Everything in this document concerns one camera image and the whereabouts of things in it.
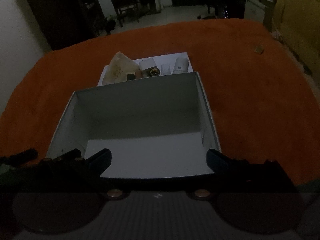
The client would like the white remote control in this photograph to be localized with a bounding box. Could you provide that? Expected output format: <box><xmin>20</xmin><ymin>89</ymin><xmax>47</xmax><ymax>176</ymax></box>
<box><xmin>172</xmin><ymin>57</ymin><xmax>189</xmax><ymax>75</ymax></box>

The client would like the white cardboard box lid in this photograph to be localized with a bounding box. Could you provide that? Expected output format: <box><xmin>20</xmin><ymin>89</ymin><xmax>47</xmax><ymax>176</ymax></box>
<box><xmin>97</xmin><ymin>52</ymin><xmax>193</xmax><ymax>87</ymax></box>

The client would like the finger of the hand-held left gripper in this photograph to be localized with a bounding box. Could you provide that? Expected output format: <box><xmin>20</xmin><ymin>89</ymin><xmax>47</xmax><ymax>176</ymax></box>
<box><xmin>0</xmin><ymin>148</ymin><xmax>38</xmax><ymax>166</ymax></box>
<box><xmin>53</xmin><ymin>149</ymin><xmax>82</xmax><ymax>160</ymax></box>

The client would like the dark wooden cabinet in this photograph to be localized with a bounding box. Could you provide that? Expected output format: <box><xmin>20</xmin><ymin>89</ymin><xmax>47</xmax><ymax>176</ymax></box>
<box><xmin>19</xmin><ymin>0</ymin><xmax>106</xmax><ymax>51</ymax></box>

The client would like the white low furniture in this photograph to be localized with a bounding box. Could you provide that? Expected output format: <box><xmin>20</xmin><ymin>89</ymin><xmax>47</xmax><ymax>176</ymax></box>
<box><xmin>244</xmin><ymin>0</ymin><xmax>267</xmax><ymax>23</ymax></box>

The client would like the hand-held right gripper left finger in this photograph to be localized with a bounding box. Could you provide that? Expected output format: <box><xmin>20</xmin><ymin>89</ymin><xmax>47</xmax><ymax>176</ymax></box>
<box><xmin>37</xmin><ymin>149</ymin><xmax>128</xmax><ymax>201</ymax></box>

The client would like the white charger block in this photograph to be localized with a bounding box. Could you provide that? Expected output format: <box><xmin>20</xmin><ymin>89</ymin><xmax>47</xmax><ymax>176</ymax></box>
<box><xmin>139</xmin><ymin>59</ymin><xmax>158</xmax><ymax>78</ymax></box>

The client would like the dark wooden chair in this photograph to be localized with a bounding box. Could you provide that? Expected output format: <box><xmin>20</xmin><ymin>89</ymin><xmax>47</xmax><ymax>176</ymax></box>
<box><xmin>103</xmin><ymin>0</ymin><xmax>140</xmax><ymax>28</ymax></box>

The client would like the orange cloth covered desktop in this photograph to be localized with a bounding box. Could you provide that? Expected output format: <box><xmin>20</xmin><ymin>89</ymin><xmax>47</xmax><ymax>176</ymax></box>
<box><xmin>0</xmin><ymin>19</ymin><xmax>320</xmax><ymax>188</ymax></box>

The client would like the white cardboard box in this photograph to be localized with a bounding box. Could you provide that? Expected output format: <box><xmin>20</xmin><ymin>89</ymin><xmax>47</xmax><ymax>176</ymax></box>
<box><xmin>46</xmin><ymin>71</ymin><xmax>222</xmax><ymax>178</ymax></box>

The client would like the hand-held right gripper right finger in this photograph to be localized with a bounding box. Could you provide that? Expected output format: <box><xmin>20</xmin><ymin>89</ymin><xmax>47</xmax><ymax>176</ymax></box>
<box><xmin>190</xmin><ymin>149</ymin><xmax>298</xmax><ymax>201</ymax></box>

